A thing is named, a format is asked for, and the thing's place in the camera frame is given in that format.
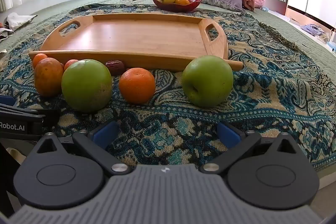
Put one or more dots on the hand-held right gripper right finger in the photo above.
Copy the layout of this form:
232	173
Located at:
227	132

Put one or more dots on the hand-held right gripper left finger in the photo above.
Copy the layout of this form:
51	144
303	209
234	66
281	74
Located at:
105	132

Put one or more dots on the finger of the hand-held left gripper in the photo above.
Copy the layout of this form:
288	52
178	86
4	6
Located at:
50	121
6	100

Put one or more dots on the large dull orange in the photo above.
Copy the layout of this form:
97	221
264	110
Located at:
48	77

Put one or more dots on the large green apple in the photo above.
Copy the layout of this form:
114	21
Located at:
86	85

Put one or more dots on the small orange mandarin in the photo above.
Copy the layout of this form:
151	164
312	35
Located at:
39	59
69	64

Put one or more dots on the bright orange mandarin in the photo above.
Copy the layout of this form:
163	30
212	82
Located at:
136	86

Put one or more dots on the wooden serving tray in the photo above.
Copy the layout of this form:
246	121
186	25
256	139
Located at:
144	37

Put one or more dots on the blue paisley blanket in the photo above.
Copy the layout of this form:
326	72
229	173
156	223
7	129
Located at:
262	98

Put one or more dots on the white bag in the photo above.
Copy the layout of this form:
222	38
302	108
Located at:
5	34

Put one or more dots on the red date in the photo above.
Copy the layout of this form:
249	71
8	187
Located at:
115	66

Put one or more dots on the orange cloth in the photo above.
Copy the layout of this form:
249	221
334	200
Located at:
2	25

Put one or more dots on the pale purple cloth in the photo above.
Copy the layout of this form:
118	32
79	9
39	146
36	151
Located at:
312	29

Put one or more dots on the small pink cloth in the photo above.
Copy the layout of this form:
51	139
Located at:
259	0

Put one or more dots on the dark red wooden furniture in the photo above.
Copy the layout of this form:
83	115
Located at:
277	5

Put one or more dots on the orange in bowl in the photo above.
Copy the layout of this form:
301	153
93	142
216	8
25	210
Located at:
182	1

